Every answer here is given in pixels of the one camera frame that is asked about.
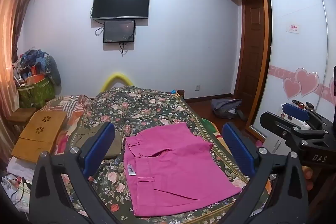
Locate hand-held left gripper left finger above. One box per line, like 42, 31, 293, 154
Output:
29, 122, 116, 224

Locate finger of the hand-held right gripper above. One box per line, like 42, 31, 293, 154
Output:
260, 102, 329, 144

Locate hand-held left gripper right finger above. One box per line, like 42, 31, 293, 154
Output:
222, 123, 309, 224

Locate pink pants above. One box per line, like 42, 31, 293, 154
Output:
123, 123, 242, 215

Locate olive green pants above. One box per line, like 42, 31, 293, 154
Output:
71, 124, 125, 160

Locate person's right hand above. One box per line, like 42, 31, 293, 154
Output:
301, 165, 317, 191

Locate white case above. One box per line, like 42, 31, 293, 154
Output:
273, 101, 319, 153

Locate grey backpack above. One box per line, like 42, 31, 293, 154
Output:
210, 98, 247, 120

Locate striped cloth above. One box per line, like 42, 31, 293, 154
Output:
39, 94, 92, 154

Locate floral blanket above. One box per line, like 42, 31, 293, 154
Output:
60, 86, 274, 224

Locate wooden lap table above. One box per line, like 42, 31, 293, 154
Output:
11, 110, 68, 164

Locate wooden door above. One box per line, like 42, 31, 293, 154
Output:
236, 0, 266, 107

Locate wooden stool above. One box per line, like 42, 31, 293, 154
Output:
7, 107, 37, 130

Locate white cloth heap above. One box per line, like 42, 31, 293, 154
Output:
0, 155, 35, 214

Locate pile of clothes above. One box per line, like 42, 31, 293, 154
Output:
13, 49, 62, 86

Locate small black monitor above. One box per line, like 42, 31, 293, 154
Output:
103, 20, 136, 43

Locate patterned curtain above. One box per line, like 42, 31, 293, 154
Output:
0, 0, 42, 164

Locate yellow foam ring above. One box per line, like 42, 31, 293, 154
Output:
101, 72, 134, 93

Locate black charger cable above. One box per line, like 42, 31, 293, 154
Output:
5, 174, 30, 207

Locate wall television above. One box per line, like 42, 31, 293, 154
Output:
91, 0, 151, 21

